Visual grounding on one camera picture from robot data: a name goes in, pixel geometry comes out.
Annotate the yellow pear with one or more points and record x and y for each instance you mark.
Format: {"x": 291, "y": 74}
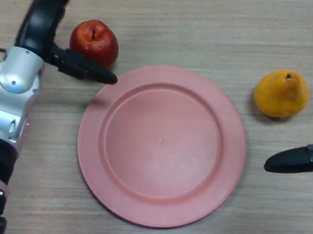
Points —
{"x": 282, "y": 95}

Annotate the pink round plate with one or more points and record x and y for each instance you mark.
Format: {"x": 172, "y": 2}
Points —
{"x": 161, "y": 149}

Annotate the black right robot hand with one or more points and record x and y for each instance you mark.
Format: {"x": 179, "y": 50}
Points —
{"x": 296, "y": 162}

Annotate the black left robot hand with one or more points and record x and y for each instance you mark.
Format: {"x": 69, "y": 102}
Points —
{"x": 41, "y": 23}

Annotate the red apple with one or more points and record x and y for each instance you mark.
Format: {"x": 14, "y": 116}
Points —
{"x": 95, "y": 44}

